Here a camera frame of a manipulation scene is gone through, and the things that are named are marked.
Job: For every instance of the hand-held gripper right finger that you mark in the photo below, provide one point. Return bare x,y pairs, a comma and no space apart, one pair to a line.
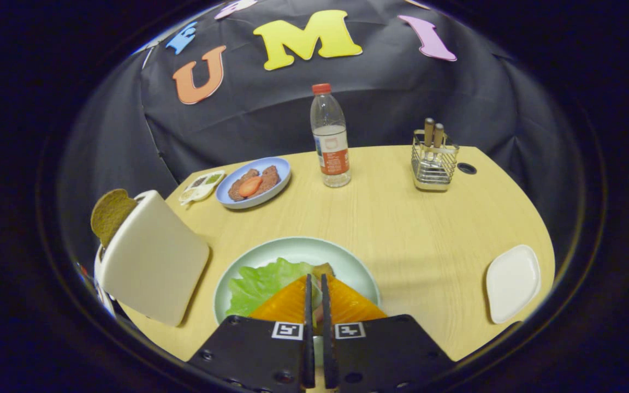
330,360

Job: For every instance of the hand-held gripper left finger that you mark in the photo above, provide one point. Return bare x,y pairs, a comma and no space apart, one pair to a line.
308,360

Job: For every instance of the green lettuce leaf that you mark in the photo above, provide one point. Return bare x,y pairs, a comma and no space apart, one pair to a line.
260,286

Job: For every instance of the large pale green plate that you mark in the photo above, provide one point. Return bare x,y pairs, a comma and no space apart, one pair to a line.
292,248

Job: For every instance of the cream white toaster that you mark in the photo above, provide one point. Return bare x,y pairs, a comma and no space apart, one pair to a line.
156,262

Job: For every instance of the red tomato slice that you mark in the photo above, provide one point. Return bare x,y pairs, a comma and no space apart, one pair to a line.
250,186

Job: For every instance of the brown meat patty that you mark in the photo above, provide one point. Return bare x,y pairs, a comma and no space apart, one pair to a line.
245,174
271,177

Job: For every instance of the blue plate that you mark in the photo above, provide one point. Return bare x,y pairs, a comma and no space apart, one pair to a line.
283,173

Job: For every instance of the small white square plate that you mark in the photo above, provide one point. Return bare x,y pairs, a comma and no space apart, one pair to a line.
514,284

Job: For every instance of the white condiment tray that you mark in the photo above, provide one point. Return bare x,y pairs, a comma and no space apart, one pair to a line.
200,191

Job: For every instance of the clear plastic water bottle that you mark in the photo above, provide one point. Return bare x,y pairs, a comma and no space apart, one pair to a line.
331,142

